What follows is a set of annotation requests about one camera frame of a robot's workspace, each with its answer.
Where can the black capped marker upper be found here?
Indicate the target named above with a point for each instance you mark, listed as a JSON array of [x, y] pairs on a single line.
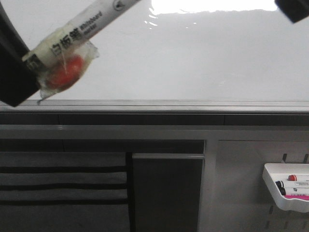
[[291, 184]]

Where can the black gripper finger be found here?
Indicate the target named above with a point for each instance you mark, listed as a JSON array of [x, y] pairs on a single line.
[[294, 10], [17, 82]]

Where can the black capped marker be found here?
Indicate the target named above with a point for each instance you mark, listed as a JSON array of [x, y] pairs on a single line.
[[294, 191], [291, 184]]

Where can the grey aluminium whiteboard tray rail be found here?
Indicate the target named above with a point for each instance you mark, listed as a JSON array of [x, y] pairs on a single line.
[[160, 107]]

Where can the grey pegboard panel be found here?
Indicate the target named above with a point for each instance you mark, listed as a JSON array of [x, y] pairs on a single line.
[[242, 200]]

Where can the grey louvered slat panel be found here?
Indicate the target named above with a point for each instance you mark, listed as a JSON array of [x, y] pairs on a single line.
[[66, 192]]

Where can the white plastic wall tray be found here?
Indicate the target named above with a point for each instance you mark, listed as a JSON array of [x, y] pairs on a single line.
[[279, 172]]

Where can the red capped marker in tray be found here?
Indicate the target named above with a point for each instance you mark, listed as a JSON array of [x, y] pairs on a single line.
[[298, 177]]

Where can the dark grey cabinet panel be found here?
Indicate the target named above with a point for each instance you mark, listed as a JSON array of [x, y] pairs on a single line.
[[167, 191]]

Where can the red magnet taped to marker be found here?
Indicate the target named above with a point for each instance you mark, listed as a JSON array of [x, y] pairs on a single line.
[[65, 76]]

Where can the pink eraser in tray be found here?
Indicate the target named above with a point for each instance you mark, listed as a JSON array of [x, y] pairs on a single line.
[[300, 197]]

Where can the white whiteboard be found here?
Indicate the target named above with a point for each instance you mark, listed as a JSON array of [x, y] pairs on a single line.
[[212, 50]]

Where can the white whiteboard marker black tip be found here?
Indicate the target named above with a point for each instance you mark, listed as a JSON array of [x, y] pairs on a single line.
[[75, 33]]

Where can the black capped marker lower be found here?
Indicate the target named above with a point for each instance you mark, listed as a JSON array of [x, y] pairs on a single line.
[[294, 191]]

